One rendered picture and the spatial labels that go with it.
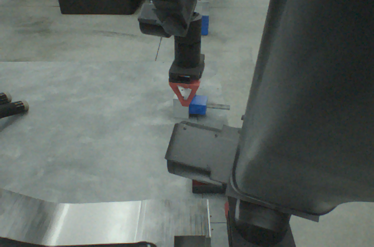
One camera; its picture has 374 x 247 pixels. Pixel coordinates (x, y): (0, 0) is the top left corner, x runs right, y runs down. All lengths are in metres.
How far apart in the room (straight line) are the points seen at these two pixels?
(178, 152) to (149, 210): 0.17
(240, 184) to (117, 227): 0.29
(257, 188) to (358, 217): 1.57
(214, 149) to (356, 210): 1.50
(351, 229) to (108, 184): 1.27
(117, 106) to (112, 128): 0.09
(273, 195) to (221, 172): 0.11
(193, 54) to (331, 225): 1.19
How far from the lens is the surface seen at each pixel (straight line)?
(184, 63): 0.66
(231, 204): 0.39
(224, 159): 0.28
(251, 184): 0.16
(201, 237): 0.42
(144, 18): 0.65
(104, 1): 4.18
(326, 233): 1.61
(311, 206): 0.17
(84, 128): 0.75
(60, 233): 0.46
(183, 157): 0.29
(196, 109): 0.72
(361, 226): 1.70
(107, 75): 0.95
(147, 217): 0.44
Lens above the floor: 1.24
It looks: 33 degrees down
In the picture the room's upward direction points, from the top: straight up
